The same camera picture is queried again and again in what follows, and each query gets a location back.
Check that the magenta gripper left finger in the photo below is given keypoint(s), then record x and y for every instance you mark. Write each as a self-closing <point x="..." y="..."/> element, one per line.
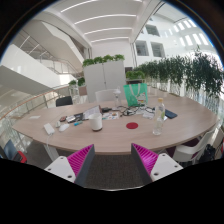
<point x="75" y="167"/>

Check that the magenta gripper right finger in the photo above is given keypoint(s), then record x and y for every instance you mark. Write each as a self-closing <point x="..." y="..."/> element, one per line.
<point x="153" y="166"/>

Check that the clear plastic water bottle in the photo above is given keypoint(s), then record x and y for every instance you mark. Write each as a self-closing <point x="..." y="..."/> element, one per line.
<point x="159" y="115"/>

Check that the red round coaster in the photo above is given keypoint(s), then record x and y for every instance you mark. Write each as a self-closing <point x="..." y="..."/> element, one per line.
<point x="132" y="125"/>

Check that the white computer mouse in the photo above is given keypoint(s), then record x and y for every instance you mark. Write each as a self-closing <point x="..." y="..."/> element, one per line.
<point x="63" y="127"/>

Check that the white chair right side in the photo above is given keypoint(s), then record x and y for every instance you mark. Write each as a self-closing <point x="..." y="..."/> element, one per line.
<point x="186" y="153"/>

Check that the white cup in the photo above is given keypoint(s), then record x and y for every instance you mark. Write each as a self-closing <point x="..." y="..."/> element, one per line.
<point x="95" y="121"/>

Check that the white power adapter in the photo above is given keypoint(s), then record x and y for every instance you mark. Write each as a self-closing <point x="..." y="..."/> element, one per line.
<point x="49" y="129"/>

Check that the dark blue notebook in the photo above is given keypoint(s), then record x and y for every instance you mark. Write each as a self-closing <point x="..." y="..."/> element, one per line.
<point x="170" y="114"/>

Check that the open laptop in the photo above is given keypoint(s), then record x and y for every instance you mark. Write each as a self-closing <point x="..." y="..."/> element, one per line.
<point x="93" y="110"/>

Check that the black office chair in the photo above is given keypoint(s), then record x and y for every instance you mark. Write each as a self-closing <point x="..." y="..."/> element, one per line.
<point x="64" y="101"/>

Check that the green tote bag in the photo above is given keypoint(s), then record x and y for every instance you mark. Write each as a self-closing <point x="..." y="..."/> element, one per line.
<point x="136" y="94"/>

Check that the red and blue chair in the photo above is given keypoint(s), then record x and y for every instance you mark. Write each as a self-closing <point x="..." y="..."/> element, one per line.
<point x="9" y="152"/>

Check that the clear bottle near bag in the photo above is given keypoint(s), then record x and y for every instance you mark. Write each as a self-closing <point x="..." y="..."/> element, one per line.
<point x="117" y="93"/>

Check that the white cabinet with plants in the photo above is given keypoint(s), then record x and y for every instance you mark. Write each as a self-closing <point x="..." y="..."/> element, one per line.
<point x="100" y="75"/>

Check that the row of green plants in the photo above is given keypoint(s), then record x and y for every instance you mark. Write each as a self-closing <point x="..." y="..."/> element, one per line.
<point x="198" y="71"/>

